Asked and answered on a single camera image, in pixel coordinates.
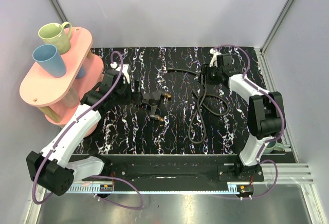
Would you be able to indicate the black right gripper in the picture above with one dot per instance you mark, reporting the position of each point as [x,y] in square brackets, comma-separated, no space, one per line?
[205,70]

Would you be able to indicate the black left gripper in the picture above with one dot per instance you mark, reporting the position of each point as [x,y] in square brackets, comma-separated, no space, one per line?
[136,92]

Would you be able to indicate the grey faucet with brass fittings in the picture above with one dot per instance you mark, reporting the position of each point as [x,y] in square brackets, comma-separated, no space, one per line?
[152,100]

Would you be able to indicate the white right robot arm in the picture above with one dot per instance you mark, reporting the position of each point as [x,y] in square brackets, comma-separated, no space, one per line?
[265,120]

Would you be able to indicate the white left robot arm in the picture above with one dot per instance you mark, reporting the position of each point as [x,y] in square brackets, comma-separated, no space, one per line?
[51,168]

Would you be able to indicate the black marble pattern mat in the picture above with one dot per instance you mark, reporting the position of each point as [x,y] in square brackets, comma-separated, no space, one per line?
[198,118]

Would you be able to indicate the blue plastic cup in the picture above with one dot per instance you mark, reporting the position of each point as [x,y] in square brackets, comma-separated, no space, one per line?
[48,57]
[81,73]

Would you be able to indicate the pink two-tier wooden shelf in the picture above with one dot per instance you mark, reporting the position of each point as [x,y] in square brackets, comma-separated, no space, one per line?
[41,90]

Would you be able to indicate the teal ceramic mug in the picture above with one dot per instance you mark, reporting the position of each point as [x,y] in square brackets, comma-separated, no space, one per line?
[274,146]

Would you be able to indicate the green ceramic mug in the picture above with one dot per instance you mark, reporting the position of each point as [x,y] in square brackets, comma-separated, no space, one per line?
[58,35]

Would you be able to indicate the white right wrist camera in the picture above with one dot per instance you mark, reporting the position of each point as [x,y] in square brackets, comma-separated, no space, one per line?
[214,54]

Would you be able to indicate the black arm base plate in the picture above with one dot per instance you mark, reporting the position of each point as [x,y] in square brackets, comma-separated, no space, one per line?
[213,172]

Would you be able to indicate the aluminium frame rail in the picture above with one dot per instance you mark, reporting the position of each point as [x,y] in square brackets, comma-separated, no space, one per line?
[280,173]

